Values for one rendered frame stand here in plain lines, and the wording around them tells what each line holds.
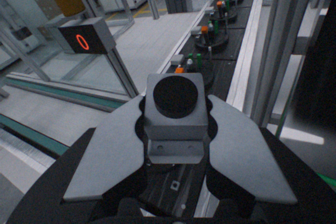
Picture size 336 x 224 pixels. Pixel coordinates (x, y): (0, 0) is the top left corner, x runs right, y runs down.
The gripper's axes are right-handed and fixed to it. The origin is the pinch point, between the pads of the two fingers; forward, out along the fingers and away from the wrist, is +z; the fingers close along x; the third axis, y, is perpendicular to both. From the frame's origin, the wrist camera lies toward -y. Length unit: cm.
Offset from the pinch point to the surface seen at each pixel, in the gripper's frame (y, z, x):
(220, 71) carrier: 11.9, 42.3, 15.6
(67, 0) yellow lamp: -8.9, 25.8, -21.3
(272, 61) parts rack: -1.1, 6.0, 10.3
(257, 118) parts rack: 8.3, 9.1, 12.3
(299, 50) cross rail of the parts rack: -2.4, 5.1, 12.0
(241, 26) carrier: 0, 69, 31
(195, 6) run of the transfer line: -11, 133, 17
